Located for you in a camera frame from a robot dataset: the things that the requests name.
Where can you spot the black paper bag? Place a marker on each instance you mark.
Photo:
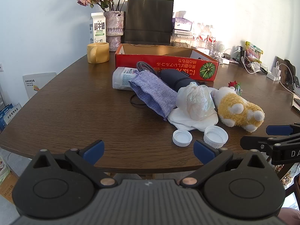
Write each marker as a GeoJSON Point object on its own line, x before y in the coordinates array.
{"type": "Point", "coordinates": [148, 21]}

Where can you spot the clear plastic bag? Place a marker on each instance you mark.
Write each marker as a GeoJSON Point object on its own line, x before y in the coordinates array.
{"type": "Point", "coordinates": [194, 98]}

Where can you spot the clear jar of seeds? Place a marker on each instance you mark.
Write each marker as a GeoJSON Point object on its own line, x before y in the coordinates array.
{"type": "Point", "coordinates": [181, 41]}

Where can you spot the purple ceramic vase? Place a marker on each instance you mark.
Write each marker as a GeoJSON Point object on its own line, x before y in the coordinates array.
{"type": "Point", "coordinates": [113, 28]}

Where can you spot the yellow ceramic mug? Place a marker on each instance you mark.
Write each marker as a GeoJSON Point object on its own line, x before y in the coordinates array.
{"type": "Point", "coordinates": [98, 52]}

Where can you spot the black stand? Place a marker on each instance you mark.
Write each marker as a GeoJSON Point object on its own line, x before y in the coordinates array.
{"type": "Point", "coordinates": [290, 75]}

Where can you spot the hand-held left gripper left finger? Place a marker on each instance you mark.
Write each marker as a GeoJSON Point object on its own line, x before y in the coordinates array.
{"type": "Point", "coordinates": [93, 151]}

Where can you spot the large ribbed white cap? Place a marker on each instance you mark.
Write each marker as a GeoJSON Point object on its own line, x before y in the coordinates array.
{"type": "Point", "coordinates": [215, 136]}

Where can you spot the dark blue fabric case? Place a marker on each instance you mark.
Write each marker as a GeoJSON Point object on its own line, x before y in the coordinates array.
{"type": "Point", "coordinates": [175, 79]}

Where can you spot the brown carton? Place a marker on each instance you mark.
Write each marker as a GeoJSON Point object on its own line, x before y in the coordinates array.
{"type": "Point", "coordinates": [7, 187]}

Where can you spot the yellow white plush toy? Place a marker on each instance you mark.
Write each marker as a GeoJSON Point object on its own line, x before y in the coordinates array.
{"type": "Point", "coordinates": [236, 107]}

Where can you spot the white flat box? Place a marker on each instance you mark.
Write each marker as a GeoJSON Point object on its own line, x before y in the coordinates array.
{"type": "Point", "coordinates": [182, 31]}

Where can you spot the yellow snack packet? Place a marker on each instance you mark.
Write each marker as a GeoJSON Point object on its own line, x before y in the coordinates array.
{"type": "Point", "coordinates": [253, 51]}

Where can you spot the white milk carton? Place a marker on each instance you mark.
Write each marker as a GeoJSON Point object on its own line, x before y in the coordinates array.
{"type": "Point", "coordinates": [98, 28]}

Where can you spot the pack of water bottles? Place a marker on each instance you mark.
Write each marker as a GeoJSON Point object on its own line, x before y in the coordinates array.
{"type": "Point", "coordinates": [204, 36]}

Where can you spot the small dark bottle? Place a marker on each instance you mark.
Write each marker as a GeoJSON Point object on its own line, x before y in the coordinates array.
{"type": "Point", "coordinates": [239, 55]}

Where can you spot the blue booklets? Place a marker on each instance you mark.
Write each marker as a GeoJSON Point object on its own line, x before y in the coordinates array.
{"type": "Point", "coordinates": [9, 116]}

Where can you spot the purple tissue pack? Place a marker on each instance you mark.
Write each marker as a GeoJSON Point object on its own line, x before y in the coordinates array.
{"type": "Point", "coordinates": [182, 21]}

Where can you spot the small red flower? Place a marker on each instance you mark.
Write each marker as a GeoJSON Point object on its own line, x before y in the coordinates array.
{"type": "Point", "coordinates": [234, 85]}

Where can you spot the small white cap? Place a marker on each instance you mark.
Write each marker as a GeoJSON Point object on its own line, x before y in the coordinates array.
{"type": "Point", "coordinates": [182, 138]}

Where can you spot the red cardboard box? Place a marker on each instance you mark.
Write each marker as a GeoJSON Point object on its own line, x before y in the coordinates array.
{"type": "Point", "coordinates": [168, 62]}

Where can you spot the black elastic band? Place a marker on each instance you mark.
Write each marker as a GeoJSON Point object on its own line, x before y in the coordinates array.
{"type": "Point", "coordinates": [136, 102]}

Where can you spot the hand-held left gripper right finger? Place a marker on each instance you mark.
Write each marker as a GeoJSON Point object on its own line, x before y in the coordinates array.
{"type": "Point", "coordinates": [204, 151]}

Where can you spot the brown board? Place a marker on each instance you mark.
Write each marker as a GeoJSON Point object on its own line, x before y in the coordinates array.
{"type": "Point", "coordinates": [280, 62]}

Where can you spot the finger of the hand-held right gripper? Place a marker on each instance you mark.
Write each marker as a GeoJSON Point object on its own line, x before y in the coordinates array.
{"type": "Point", "coordinates": [255, 143]}
{"type": "Point", "coordinates": [279, 129]}

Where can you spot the white charging dock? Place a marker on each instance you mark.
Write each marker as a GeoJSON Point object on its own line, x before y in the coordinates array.
{"type": "Point", "coordinates": [273, 76]}

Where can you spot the white round device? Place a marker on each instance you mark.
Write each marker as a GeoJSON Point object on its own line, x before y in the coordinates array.
{"type": "Point", "coordinates": [219, 46]}

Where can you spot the white panel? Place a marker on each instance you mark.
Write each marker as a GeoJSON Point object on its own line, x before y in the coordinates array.
{"type": "Point", "coordinates": [38, 84]}

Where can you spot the purple fabric pouch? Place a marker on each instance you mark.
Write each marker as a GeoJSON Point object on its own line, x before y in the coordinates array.
{"type": "Point", "coordinates": [152, 93]}

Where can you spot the white cloth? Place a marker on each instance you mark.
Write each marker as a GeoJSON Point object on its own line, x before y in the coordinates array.
{"type": "Point", "coordinates": [185, 121]}

